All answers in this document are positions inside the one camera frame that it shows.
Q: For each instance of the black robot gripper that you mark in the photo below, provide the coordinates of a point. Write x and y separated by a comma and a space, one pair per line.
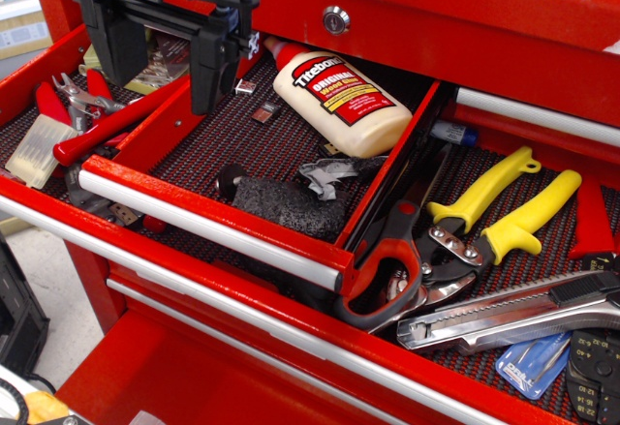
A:
116, 30

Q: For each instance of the silver metal box cutter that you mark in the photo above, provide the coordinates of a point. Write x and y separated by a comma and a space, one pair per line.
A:
554, 305

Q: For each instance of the small open red drawer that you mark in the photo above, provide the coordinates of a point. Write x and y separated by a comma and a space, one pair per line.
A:
215, 177

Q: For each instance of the silver round drawer lock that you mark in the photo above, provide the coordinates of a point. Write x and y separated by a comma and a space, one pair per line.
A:
336, 20

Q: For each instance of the wide open red drawer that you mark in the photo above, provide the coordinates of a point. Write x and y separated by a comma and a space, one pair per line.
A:
211, 285

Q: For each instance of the drill bit index card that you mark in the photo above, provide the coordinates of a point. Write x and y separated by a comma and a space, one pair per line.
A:
168, 59

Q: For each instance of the small silver usb dongle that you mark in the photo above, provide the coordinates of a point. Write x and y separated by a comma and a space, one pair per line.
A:
245, 87

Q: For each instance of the red tool chest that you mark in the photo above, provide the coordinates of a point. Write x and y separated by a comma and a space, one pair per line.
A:
543, 61

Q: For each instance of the clear plastic bit case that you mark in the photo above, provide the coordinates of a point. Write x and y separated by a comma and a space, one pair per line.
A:
33, 161

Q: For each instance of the Titebond wood glue bottle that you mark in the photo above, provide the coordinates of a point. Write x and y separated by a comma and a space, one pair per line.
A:
350, 110

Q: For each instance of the black grinding stone bit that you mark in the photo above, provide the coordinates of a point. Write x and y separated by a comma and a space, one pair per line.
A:
284, 203

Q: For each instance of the crumpled grey tape piece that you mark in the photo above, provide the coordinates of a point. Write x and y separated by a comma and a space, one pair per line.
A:
325, 174

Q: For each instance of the blue capped marker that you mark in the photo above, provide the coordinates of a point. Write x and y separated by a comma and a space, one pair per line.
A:
455, 133

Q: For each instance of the black crate on floor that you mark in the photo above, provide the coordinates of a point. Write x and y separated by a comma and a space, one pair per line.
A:
24, 325

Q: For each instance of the blue drill bit packet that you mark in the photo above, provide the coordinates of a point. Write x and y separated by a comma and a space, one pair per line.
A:
531, 367

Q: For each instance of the red handled flush cutters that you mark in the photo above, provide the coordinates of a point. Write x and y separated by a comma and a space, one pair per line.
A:
66, 102

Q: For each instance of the long red handled tool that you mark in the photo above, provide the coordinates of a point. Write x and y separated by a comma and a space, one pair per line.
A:
69, 151

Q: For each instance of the red black handled scissors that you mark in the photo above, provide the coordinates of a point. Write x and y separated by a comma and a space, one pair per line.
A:
388, 263

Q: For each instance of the yellow handled tin snips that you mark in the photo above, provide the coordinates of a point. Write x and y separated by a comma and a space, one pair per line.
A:
447, 264

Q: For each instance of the red plastic tool handle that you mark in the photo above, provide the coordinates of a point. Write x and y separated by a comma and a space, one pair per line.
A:
595, 245

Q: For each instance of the black wire stripper crimper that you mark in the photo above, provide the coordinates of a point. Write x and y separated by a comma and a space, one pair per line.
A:
593, 368

